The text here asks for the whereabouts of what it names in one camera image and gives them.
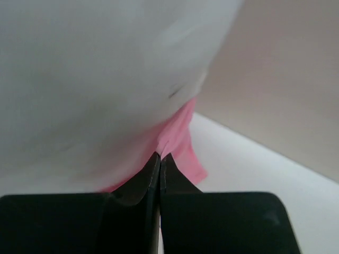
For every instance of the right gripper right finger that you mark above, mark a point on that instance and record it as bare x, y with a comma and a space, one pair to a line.
233, 222

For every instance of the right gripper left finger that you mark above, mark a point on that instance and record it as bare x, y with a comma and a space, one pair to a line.
123, 221

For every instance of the pink pillowcase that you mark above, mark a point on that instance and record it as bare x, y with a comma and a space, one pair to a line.
169, 137

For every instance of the white pillow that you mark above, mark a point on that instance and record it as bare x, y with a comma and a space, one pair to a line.
82, 81

